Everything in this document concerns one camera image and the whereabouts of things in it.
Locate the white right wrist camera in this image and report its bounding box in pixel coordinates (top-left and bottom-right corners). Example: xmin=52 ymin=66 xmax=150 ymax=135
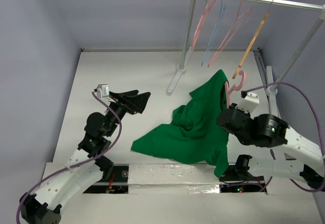
xmin=238 ymin=90 xmax=259 ymax=114

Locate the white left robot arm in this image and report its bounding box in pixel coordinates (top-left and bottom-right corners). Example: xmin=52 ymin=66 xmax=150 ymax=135
xmin=16 ymin=86 xmax=151 ymax=223

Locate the orange wooden hanger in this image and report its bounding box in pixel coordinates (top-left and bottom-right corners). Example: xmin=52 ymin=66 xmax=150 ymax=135
xmin=232 ymin=0 xmax=274 ymax=79

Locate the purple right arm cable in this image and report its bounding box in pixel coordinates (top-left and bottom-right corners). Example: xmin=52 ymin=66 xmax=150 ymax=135
xmin=245 ymin=81 xmax=325 ymax=193

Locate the blue wire hanger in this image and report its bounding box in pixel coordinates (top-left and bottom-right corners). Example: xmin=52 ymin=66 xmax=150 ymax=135
xmin=201 ymin=0 xmax=226 ymax=67

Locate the white clothes rack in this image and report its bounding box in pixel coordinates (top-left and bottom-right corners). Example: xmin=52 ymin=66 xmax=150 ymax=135
xmin=166 ymin=0 xmax=325 ymax=133

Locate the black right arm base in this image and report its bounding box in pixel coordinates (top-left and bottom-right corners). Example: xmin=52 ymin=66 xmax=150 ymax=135
xmin=219 ymin=154 xmax=267 ymax=194

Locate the green t shirt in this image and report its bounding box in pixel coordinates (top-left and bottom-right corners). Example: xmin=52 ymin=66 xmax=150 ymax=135
xmin=131 ymin=70 xmax=229 ymax=178

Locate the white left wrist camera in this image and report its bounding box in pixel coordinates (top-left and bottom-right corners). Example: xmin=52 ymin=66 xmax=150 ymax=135
xmin=92 ymin=84 xmax=114 ymax=102

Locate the pink hanger middle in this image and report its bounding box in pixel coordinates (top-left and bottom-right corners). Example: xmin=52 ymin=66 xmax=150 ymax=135
xmin=208 ymin=0 xmax=252 ymax=67

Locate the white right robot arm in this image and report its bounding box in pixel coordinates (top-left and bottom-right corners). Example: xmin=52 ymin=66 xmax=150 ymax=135
xmin=216 ymin=105 xmax=324 ymax=193

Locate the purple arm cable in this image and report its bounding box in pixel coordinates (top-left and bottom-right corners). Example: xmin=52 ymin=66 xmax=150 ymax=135
xmin=16 ymin=90 xmax=123 ymax=224
xmin=245 ymin=81 xmax=325 ymax=193

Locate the pink hanger leftmost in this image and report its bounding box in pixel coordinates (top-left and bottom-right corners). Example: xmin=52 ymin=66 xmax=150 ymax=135
xmin=191 ymin=0 xmax=216 ymax=51

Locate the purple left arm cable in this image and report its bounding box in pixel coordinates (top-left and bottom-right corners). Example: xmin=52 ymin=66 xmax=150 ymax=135
xmin=16 ymin=90 xmax=123 ymax=224

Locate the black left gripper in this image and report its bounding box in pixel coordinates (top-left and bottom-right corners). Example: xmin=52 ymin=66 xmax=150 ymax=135
xmin=104 ymin=89 xmax=150 ymax=137

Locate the pink plastic hanger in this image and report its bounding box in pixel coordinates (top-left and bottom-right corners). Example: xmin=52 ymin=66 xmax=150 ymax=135
xmin=224 ymin=71 xmax=246 ymax=108

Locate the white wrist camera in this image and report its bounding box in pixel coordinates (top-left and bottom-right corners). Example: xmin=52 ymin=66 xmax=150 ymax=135
xmin=92 ymin=84 xmax=114 ymax=102
xmin=238 ymin=90 xmax=259 ymax=114

